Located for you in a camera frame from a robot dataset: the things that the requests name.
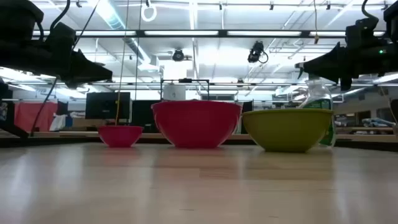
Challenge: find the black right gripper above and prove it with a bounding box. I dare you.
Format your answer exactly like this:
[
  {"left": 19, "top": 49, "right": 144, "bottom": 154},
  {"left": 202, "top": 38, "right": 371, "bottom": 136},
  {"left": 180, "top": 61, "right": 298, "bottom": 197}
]
[{"left": 294, "top": 42, "right": 389, "bottom": 92}]

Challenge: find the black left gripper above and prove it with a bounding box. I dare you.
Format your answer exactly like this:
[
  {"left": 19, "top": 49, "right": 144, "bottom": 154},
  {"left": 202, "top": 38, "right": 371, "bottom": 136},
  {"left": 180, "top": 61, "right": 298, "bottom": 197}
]
[{"left": 40, "top": 46, "right": 113, "bottom": 90}]

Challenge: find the small pink bowl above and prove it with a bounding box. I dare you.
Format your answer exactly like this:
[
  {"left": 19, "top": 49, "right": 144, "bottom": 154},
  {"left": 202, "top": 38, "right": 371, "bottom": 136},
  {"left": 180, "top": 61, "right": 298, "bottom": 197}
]
[{"left": 98, "top": 125, "right": 144, "bottom": 148}]

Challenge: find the olive green bowl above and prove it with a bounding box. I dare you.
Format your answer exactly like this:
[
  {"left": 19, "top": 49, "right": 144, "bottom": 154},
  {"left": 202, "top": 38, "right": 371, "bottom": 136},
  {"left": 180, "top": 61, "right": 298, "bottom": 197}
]
[{"left": 241, "top": 108, "right": 334, "bottom": 153}]

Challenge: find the large red bowl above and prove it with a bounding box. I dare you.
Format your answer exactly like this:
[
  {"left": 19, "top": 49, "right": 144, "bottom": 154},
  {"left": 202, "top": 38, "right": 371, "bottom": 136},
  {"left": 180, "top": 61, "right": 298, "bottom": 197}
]
[{"left": 150, "top": 100, "right": 243, "bottom": 149}]

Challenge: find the green cleaner spray bottle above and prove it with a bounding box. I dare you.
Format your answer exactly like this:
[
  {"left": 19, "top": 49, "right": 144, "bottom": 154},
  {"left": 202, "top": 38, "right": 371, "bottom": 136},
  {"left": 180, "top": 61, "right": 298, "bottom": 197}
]
[{"left": 297, "top": 76, "right": 337, "bottom": 147}]

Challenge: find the black computer monitor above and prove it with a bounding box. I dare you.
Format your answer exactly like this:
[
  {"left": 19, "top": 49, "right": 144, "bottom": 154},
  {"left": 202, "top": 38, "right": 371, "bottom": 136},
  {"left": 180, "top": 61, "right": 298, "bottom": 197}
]
[{"left": 85, "top": 91, "right": 131, "bottom": 120}]

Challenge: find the white cloth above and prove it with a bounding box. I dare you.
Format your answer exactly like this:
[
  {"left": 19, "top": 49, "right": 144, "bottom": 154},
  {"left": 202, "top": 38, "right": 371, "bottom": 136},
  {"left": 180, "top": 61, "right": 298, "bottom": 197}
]
[{"left": 49, "top": 114, "right": 68, "bottom": 132}]

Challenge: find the blue white background object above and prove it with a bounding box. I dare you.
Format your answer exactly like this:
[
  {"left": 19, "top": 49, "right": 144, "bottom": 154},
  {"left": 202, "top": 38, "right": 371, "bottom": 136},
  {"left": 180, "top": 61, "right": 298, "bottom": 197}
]
[{"left": 361, "top": 117, "right": 396, "bottom": 128}]

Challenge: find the red cloth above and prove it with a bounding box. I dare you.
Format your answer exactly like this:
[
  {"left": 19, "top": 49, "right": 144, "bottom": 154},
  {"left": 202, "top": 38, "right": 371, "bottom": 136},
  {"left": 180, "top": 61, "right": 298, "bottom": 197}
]
[{"left": 14, "top": 101, "right": 58, "bottom": 132}]

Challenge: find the dark partition panel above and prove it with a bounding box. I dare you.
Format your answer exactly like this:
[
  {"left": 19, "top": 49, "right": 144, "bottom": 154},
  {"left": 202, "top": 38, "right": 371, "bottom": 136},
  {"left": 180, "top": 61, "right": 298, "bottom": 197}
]
[{"left": 131, "top": 99, "right": 161, "bottom": 134}]

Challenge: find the white cylindrical container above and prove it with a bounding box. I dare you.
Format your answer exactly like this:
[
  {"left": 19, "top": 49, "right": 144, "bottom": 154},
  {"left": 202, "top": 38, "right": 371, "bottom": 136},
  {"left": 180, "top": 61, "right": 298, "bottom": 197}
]
[{"left": 163, "top": 84, "right": 187, "bottom": 101}]

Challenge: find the yellow hanging cable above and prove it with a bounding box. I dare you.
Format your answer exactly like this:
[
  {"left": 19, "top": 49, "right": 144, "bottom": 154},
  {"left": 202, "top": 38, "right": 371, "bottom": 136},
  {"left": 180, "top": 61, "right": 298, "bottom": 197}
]
[{"left": 114, "top": 0, "right": 130, "bottom": 126}]

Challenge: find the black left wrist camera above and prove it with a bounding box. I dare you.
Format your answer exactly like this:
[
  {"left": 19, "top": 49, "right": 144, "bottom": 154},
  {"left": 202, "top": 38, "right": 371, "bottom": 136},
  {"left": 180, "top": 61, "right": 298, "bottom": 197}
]
[{"left": 45, "top": 22, "right": 77, "bottom": 50}]

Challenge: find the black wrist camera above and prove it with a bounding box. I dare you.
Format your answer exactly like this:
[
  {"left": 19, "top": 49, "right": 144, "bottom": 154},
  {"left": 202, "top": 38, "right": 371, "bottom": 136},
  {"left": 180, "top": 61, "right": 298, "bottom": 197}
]
[
  {"left": 345, "top": 17, "right": 380, "bottom": 46},
  {"left": 45, "top": 22, "right": 77, "bottom": 50}
]

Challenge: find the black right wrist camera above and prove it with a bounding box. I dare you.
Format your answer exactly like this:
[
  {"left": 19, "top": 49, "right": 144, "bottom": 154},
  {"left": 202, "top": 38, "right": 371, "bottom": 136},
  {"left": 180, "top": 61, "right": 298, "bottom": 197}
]
[{"left": 345, "top": 17, "right": 380, "bottom": 46}]

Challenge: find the thin black hanging cable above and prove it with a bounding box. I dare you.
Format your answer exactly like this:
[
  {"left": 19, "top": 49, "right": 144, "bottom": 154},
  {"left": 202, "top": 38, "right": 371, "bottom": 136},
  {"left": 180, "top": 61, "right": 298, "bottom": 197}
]
[{"left": 30, "top": 0, "right": 101, "bottom": 137}]

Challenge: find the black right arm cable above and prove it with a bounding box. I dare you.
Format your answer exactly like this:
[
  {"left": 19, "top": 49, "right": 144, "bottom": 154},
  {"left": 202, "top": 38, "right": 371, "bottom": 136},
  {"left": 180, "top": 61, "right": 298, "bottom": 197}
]
[{"left": 361, "top": 0, "right": 379, "bottom": 22}]

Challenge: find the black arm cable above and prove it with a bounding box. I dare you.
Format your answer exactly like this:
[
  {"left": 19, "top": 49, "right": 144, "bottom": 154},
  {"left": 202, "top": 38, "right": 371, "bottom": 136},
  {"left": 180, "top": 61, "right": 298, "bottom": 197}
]
[
  {"left": 36, "top": 0, "right": 72, "bottom": 34},
  {"left": 361, "top": 0, "right": 379, "bottom": 22}
]

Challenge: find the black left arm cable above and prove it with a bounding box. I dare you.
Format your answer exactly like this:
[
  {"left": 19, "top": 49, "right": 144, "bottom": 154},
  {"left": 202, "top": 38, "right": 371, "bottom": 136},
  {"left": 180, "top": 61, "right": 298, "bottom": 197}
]
[{"left": 36, "top": 0, "right": 72, "bottom": 34}]

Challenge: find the black overhead camera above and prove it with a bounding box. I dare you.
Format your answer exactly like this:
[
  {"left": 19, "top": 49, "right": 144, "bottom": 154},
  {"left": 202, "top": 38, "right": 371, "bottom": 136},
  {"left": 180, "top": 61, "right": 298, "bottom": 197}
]
[{"left": 247, "top": 40, "right": 269, "bottom": 64}]

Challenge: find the white hanging ring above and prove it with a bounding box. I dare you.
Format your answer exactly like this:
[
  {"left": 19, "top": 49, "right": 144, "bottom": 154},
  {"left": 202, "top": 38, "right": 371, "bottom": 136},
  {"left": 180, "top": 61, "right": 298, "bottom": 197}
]
[{"left": 141, "top": 1, "right": 157, "bottom": 23}]

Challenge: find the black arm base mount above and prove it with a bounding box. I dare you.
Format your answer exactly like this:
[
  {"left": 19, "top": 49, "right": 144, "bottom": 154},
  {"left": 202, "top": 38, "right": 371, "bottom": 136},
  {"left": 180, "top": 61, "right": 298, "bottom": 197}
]
[{"left": 0, "top": 79, "right": 29, "bottom": 139}]

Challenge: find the black overhead frame beam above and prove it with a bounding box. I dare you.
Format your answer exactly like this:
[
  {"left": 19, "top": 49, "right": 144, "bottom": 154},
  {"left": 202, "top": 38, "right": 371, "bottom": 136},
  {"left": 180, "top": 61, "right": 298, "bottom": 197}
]
[{"left": 30, "top": 29, "right": 386, "bottom": 39}]

